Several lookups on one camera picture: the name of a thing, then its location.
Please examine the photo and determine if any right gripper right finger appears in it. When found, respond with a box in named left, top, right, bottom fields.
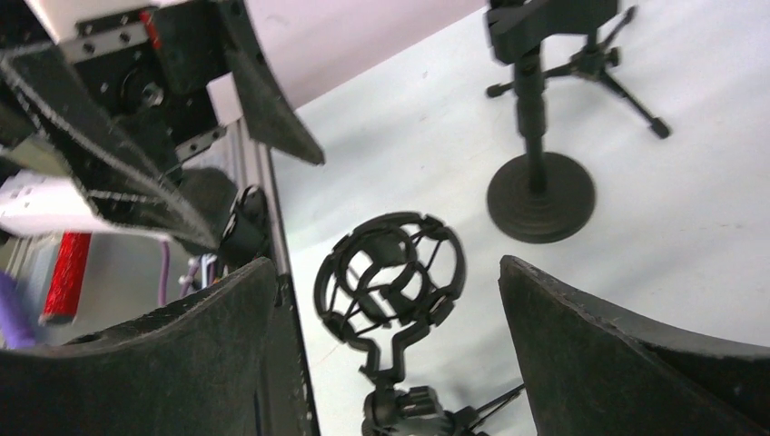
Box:
left=499, top=255, right=769, bottom=435

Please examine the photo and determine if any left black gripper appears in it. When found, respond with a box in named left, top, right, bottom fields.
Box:
left=1, top=1, right=325, bottom=249

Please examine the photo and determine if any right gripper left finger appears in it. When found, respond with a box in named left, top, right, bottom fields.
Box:
left=1, top=258, right=277, bottom=435

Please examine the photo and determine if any round base mic stand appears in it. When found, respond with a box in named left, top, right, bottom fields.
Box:
left=485, top=0, right=619, bottom=244

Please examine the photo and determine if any shock mount tripod stand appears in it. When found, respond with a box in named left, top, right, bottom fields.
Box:
left=313, top=212, right=525, bottom=435

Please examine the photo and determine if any black tripod mic stand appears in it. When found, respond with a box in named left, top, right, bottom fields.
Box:
left=485, top=1, right=671, bottom=139

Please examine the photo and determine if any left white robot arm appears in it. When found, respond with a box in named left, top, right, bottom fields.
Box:
left=1, top=1, right=325, bottom=251

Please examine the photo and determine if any red glitter microphone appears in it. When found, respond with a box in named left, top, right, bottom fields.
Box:
left=38, top=232, right=92, bottom=326

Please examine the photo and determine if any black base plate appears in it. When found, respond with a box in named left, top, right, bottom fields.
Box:
left=192, top=119, right=320, bottom=435

